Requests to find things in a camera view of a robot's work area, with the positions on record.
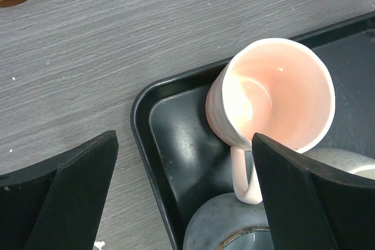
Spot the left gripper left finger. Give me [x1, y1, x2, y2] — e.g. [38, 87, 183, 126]
[1, 130, 119, 249]

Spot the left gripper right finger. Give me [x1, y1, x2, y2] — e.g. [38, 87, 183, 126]
[253, 133, 374, 249]

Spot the black plastic tray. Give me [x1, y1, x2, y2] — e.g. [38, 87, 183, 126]
[131, 12, 374, 249]

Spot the grey ceramic mug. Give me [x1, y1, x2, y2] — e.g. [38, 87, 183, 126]
[182, 193, 274, 250]

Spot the cream ceramic mug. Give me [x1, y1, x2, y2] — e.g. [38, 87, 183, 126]
[304, 148, 374, 180]

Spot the pink ceramic mug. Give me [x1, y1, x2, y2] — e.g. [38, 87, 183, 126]
[205, 38, 336, 204]

